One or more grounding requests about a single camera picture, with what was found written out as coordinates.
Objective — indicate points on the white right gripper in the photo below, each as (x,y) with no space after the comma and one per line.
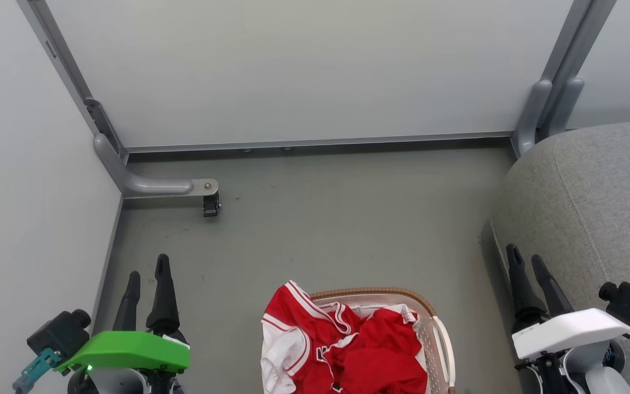
(572,328)

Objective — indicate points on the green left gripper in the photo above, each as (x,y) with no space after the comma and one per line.
(129,350)

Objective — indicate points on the red white basketball jersey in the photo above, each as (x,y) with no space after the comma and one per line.
(369,353)

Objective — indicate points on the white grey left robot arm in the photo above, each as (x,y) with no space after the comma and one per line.
(112,384)

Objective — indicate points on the grey fabric sofa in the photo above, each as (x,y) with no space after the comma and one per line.
(594,208)

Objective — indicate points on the white laundry basket brown rim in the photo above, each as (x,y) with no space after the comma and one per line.
(431,342)

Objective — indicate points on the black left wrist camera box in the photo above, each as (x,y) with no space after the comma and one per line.
(60,334)

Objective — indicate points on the grey partition post with foot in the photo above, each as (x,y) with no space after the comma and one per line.
(145,187)

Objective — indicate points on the teal left camera connector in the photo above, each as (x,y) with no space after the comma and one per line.
(35,371)

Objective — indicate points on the grey partition bottom rail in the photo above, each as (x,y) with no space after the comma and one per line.
(320,142)

